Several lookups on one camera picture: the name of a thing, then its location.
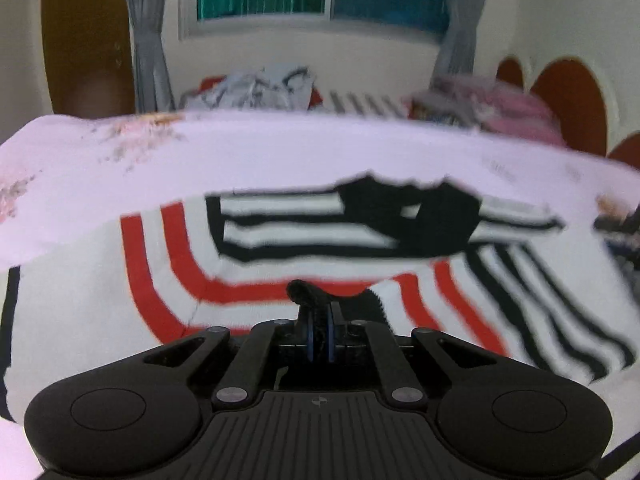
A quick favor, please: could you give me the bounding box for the striped knit child sweater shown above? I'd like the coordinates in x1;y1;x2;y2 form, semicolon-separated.
1;177;639;422

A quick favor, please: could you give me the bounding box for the pile of grey clothes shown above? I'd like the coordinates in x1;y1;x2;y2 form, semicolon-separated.
180;63;323;112

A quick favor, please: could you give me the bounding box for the pink floral bed sheet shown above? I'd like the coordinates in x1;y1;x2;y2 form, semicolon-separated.
1;112;639;479

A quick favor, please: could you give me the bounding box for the grey striped mattress cover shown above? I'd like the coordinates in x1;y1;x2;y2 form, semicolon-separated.
316;90;410;119

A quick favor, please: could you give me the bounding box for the stack of folded pink bedding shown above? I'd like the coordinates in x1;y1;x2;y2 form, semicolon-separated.
405;75;565;146

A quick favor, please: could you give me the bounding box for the red white scalloped headboard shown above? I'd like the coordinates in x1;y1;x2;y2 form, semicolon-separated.
494;54;640;172

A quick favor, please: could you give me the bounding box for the brown wooden door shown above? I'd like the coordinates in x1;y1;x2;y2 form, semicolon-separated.
40;0;134;118

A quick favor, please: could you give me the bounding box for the right grey curtain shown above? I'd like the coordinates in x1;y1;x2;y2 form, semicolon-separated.
432;0;486;78

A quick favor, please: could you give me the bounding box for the grey curtain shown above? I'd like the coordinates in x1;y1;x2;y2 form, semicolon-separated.
126;0;175;114
432;0;486;78

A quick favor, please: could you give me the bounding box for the left grey curtain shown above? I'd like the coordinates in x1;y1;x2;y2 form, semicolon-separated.
126;0;175;114

